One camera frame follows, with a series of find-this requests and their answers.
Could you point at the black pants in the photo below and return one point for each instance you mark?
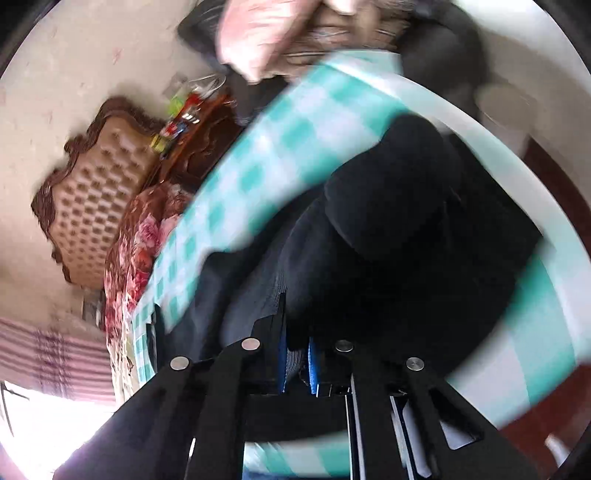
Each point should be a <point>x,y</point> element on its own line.
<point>392,207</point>

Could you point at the brown striped cloth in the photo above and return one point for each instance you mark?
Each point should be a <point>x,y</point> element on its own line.
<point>323,37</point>

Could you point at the dark wooden nightstand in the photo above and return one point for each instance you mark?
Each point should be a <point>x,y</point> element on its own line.
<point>203,147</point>

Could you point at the black leather sofa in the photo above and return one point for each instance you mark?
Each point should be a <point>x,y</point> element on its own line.
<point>198,32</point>

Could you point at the red box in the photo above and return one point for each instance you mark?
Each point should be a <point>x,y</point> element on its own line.
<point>189,102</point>

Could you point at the bright window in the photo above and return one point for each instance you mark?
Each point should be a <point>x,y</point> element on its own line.
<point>46,424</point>

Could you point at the tufted headboard with wooden frame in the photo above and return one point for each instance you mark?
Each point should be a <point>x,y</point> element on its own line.
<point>92,198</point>

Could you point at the green checkered tablecloth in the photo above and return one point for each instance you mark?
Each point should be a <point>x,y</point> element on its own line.
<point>277,138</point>

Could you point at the pink pillow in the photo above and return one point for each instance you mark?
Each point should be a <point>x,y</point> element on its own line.
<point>258,32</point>

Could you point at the red floral blanket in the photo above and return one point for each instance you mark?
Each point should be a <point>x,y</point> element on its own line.
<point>138,240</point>

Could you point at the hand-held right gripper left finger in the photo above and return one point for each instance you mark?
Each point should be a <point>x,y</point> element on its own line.
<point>267,341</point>

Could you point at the pink striped curtain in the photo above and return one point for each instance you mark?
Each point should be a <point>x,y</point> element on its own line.
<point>55,355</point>

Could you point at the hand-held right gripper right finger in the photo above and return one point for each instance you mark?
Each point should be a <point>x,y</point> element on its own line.
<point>316,364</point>

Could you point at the yellow-green jar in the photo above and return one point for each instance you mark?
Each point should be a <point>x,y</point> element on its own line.
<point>159,143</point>

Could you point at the green packet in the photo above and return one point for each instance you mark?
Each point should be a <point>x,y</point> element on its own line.
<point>175,104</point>

